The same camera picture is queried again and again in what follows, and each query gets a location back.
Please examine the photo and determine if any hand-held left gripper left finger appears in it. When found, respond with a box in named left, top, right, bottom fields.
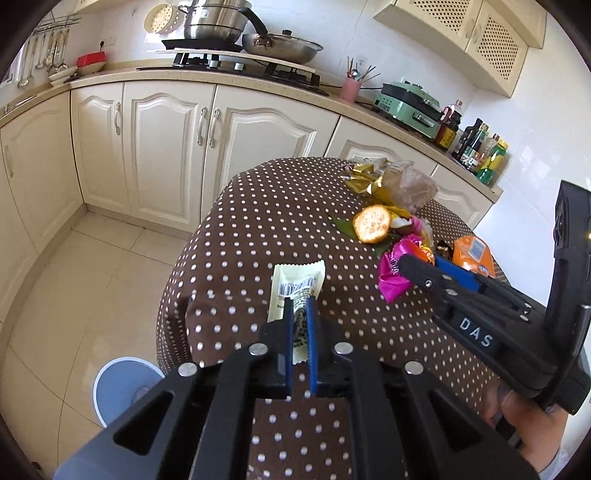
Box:
left=53, top=295, right=296, bottom=480

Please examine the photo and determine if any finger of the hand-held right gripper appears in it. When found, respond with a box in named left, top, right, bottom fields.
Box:
left=436, top=257, right=536, bottom=315
left=398, top=254, right=527, bottom=324

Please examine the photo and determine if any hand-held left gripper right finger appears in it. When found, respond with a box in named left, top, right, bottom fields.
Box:
left=306, top=295, right=539, bottom=480

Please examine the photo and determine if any orange snack packet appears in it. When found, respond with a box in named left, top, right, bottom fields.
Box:
left=452, top=234, right=498, bottom=278

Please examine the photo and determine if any magenta foil wrapper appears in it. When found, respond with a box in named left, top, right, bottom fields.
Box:
left=378, top=234, right=424, bottom=304

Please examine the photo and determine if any pink clear wrapper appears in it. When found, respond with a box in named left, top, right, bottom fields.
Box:
left=402, top=216, right=435, bottom=248

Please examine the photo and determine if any white sachet wrapper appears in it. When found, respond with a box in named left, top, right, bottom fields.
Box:
left=268, top=261, right=326, bottom=363

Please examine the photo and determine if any round yellow biscuit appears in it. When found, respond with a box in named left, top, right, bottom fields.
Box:
left=353, top=204, right=392, bottom=244

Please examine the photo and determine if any green leaf scrap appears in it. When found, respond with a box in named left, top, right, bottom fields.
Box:
left=335, top=218, right=361, bottom=241

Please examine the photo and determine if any gold foil wrapper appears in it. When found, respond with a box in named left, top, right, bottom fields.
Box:
left=345, top=162, right=385, bottom=197

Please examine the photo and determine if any blue plastic bin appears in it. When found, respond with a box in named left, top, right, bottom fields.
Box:
left=93, top=356, right=167, bottom=428

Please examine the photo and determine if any person's right hand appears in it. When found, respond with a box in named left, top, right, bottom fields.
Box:
left=485, top=387, right=571, bottom=468

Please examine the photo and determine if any green plastic bottle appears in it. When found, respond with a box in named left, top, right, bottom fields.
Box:
left=475, top=141, right=509, bottom=186

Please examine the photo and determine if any brown polka-dot tablecloth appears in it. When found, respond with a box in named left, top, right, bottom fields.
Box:
left=156, top=157, right=522, bottom=480

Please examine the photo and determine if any dark glass bottle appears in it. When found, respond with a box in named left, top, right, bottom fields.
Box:
left=455, top=119, right=484, bottom=167
left=468, top=124, right=491, bottom=172

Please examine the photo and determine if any green electric cooker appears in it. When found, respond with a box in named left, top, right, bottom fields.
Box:
left=374, top=80, right=446, bottom=139

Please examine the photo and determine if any bundle of chopsticks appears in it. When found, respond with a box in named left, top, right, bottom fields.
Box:
left=346, top=56, right=382, bottom=84

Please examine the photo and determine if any steel wok with lid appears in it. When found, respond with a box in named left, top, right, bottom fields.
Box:
left=233, top=6, right=324, bottom=65

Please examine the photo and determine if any black gas stove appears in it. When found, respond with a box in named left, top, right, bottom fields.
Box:
left=136, top=52, right=331, bottom=97

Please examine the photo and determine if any beige kitchen countertop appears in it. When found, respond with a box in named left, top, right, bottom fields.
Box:
left=0, top=59, right=504, bottom=204

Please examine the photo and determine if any stainless steel steamer pot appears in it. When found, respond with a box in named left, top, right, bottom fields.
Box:
left=178, top=0, right=252, bottom=41

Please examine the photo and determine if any cream colander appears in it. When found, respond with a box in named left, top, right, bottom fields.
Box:
left=144, top=2, right=183, bottom=34

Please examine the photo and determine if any row of hanging ladles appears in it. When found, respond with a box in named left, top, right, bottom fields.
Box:
left=16, top=30, right=70, bottom=88

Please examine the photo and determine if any metal utensil rack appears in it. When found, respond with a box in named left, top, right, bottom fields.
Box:
left=34, top=11, right=82, bottom=33

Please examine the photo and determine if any large lattice-door wall cabinet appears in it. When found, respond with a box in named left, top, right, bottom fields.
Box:
left=373, top=0, right=548, bottom=97

